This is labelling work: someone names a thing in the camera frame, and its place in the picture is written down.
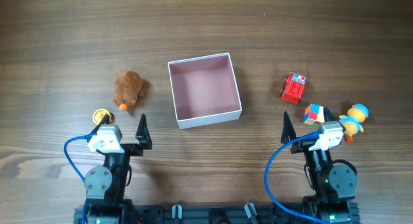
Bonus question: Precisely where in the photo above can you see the left blue cable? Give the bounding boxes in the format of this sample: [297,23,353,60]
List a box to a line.
[63,134,95,224]

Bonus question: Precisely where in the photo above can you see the red toy truck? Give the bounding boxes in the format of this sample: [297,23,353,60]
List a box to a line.
[280,72,307,105]

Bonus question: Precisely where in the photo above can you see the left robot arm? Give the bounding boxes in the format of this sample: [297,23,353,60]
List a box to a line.
[73,114,152,224]

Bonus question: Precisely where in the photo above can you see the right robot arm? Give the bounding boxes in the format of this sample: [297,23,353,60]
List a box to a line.
[291,107,361,224]

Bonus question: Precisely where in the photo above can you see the orange duck toy blue hat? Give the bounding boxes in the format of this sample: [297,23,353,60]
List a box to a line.
[339,104,369,143]

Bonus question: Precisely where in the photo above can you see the right blue cable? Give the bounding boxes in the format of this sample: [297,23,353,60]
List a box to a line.
[263,130,333,224]

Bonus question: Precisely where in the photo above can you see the blue cable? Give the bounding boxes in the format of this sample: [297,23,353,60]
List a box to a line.
[63,134,95,224]
[263,130,333,224]

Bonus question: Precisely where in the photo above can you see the white pink cardboard box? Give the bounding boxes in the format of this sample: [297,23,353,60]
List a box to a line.
[168,52,243,129]

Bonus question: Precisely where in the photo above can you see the brown plush toy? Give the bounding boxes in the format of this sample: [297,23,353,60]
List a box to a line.
[112,71,145,111]

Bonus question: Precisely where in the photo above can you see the colourful puzzle cube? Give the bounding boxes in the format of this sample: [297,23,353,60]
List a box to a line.
[303,103,325,127]

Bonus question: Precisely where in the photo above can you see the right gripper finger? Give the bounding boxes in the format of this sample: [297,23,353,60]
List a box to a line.
[323,107,345,131]
[281,111,297,144]

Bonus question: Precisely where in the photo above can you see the yellow round toy disc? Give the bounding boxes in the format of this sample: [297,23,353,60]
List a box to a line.
[92,108,113,124]

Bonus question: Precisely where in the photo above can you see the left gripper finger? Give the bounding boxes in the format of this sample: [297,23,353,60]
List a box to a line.
[135,114,152,150]
[91,114,110,134]

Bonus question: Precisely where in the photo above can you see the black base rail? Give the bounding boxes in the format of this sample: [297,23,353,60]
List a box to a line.
[73,202,359,224]

